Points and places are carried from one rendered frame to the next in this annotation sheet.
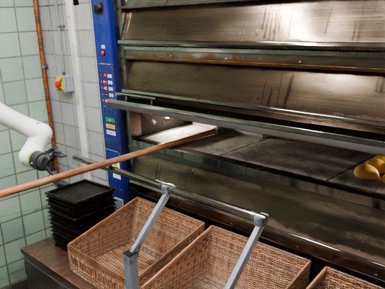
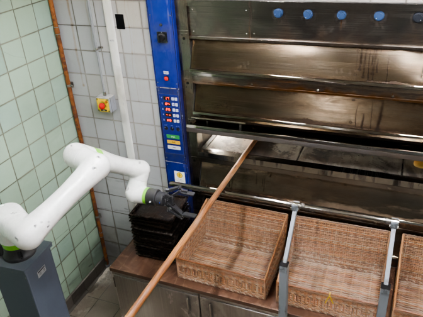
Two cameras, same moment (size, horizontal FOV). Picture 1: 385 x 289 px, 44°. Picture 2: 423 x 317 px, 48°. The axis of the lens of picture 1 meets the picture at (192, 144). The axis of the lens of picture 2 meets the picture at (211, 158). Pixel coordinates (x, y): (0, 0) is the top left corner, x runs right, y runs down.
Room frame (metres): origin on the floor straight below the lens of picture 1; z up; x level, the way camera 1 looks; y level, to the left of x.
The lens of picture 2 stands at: (0.17, 1.24, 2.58)
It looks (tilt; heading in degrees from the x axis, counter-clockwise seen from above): 29 degrees down; 338
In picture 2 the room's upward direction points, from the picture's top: 4 degrees counter-clockwise
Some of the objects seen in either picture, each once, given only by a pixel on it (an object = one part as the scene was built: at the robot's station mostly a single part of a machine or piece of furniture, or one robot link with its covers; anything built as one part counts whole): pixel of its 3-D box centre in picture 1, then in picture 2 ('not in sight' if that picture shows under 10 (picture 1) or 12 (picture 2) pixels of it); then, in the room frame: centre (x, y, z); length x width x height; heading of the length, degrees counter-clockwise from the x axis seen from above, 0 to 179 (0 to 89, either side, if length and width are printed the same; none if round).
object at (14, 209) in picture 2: not in sight; (12, 226); (2.07, 1.43, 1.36); 0.16 x 0.13 x 0.19; 24
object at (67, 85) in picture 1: (64, 83); (106, 103); (3.01, 0.79, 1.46); 0.10 x 0.07 x 0.10; 44
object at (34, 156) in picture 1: (41, 160); (154, 196); (2.25, 0.75, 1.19); 0.12 x 0.06 x 0.09; 133
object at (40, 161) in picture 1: (47, 163); (166, 199); (2.19, 0.70, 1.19); 0.09 x 0.07 x 0.08; 43
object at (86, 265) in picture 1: (135, 246); (233, 244); (2.21, 0.31, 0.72); 0.56 x 0.49 x 0.28; 43
